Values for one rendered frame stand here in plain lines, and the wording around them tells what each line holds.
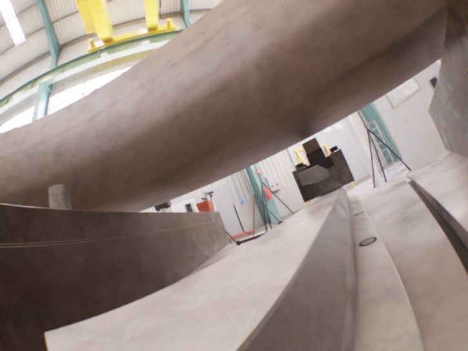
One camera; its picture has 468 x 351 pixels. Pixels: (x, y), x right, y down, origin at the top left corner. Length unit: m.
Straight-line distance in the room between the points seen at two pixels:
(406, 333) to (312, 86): 0.81
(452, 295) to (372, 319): 0.13
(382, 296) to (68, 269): 0.67
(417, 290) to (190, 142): 0.99
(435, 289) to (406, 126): 3.01
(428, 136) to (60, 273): 3.41
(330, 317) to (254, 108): 0.84
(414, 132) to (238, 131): 2.71
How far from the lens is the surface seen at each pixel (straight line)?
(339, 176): 1.28
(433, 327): 0.28
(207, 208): 2.04
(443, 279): 0.35
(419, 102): 3.14
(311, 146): 1.42
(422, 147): 3.21
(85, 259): 0.69
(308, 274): 0.15
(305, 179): 0.82
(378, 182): 3.82
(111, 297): 0.73
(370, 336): 0.21
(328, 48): 0.91
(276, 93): 0.89
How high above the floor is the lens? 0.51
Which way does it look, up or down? 13 degrees up
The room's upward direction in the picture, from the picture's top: 21 degrees counter-clockwise
